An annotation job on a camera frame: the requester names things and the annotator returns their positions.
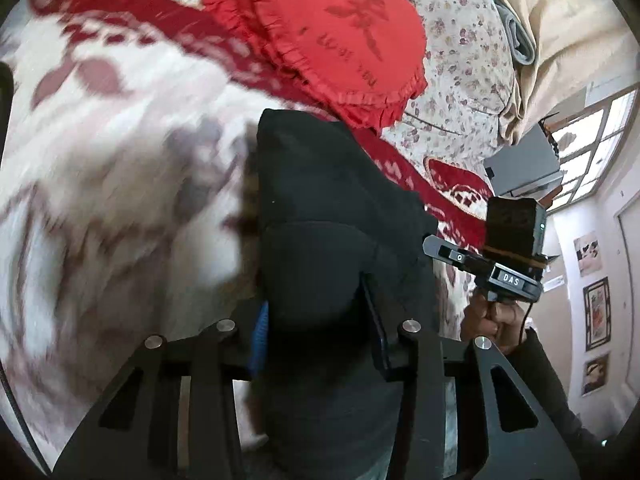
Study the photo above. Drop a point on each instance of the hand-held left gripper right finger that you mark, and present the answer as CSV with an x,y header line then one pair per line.
x,y
376,322

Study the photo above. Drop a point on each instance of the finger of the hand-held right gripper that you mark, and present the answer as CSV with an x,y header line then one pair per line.
x,y
450,254

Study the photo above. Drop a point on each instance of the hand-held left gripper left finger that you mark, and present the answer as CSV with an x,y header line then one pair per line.
x,y
260,332

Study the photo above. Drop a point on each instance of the black pants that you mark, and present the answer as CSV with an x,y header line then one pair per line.
x,y
320,210

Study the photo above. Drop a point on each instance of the person's right forearm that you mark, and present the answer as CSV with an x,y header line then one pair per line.
x,y
550,390

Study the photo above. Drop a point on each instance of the person's right hand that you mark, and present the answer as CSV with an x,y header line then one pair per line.
x,y
492,322

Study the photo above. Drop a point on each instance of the grey flat box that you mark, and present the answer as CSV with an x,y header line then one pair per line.
x,y
525,165

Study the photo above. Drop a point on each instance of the window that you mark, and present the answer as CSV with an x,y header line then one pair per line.
x,y
587,150

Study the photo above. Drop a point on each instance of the floral bedsheet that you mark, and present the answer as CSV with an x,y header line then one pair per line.
x,y
460,60

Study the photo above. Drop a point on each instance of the grey cloth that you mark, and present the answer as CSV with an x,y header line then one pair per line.
x,y
517,35

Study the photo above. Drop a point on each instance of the cream curtain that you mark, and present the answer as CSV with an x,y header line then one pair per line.
x,y
560,35

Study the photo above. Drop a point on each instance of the red and white fleece blanket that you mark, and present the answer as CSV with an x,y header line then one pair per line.
x,y
100,160

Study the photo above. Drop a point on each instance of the red heart-shaped cushion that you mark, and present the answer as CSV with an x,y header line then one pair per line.
x,y
325,25

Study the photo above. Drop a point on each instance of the small pale wall poster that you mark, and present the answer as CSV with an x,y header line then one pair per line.
x,y
588,254

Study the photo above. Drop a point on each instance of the dark framed wall poster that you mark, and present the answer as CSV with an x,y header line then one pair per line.
x,y
597,315

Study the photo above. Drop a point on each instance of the small reddish wall poster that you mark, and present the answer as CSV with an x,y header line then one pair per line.
x,y
596,375

